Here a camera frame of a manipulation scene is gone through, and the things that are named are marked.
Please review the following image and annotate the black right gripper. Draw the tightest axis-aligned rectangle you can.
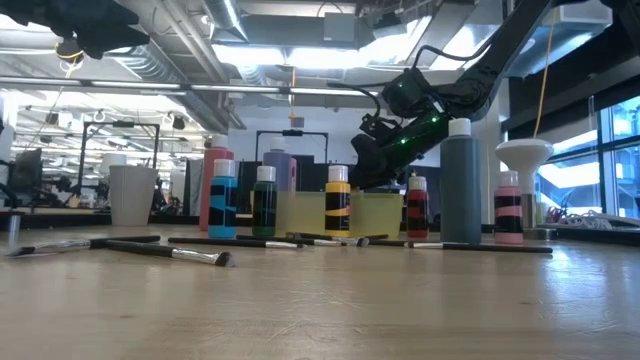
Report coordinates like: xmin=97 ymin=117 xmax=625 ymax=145
xmin=349 ymin=112 xmax=450 ymax=191

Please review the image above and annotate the small red paint bottle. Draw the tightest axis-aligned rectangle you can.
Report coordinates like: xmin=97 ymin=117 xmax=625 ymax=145
xmin=405 ymin=172 xmax=431 ymax=240

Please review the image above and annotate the large grey paint bottle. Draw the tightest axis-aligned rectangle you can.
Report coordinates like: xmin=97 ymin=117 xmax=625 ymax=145
xmin=439 ymin=118 xmax=483 ymax=246

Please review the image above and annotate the large purple paint bottle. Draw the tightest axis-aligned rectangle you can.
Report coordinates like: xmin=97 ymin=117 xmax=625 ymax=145
xmin=262 ymin=137 xmax=294 ymax=194

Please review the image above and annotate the small yellow paint bottle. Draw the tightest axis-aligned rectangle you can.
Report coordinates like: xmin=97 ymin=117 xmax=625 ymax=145
xmin=324 ymin=164 xmax=353 ymax=238

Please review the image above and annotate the small pink paint bottle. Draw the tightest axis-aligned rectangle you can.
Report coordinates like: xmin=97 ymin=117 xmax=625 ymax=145
xmin=493 ymin=170 xmax=525 ymax=246

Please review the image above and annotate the small green paint bottle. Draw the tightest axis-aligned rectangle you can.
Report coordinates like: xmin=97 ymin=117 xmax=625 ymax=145
xmin=251 ymin=165 xmax=278 ymax=239

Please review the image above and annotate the large coral red paint bottle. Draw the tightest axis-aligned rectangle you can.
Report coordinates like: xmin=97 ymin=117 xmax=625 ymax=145
xmin=199 ymin=133 xmax=236 ymax=233

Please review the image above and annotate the small blue paint bottle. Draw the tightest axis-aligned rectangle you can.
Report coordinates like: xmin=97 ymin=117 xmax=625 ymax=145
xmin=207 ymin=158 xmax=239 ymax=240

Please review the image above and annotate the yellow translucent plastic bin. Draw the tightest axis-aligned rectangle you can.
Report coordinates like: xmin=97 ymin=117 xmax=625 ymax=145
xmin=248 ymin=190 xmax=405 ymax=240

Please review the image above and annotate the long tube light bar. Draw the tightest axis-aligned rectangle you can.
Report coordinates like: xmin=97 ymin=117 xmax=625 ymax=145
xmin=0 ymin=75 xmax=382 ymax=100

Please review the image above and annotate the grey plastic cup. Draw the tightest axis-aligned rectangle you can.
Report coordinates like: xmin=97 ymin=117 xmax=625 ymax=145
xmin=108 ymin=164 xmax=160 ymax=227

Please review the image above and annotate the dark computer monitor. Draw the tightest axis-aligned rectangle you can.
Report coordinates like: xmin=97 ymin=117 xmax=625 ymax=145
xmin=5 ymin=147 xmax=44 ymax=192

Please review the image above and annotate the black gantry frame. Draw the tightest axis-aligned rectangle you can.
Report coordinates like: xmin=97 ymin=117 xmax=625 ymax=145
xmin=255 ymin=129 xmax=330 ymax=164
xmin=76 ymin=120 xmax=162 ymax=201

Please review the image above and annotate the yellow hanging cord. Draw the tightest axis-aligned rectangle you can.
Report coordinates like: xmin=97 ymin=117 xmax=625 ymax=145
xmin=531 ymin=9 xmax=557 ymax=140

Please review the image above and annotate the white coiled cable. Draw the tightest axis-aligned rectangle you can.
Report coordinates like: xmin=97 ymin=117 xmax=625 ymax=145
xmin=548 ymin=208 xmax=640 ymax=231

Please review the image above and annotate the rectangular metal ventilation duct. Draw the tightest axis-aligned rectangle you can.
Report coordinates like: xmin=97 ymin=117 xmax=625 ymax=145
xmin=462 ymin=0 xmax=614 ymax=80

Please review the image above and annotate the round silver ventilation duct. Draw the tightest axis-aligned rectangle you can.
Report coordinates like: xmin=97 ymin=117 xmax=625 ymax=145
xmin=107 ymin=0 xmax=236 ymax=135

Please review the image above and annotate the black ceiling device yellow cable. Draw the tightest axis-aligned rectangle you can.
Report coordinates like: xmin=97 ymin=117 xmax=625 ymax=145
xmin=54 ymin=38 xmax=90 ymax=65

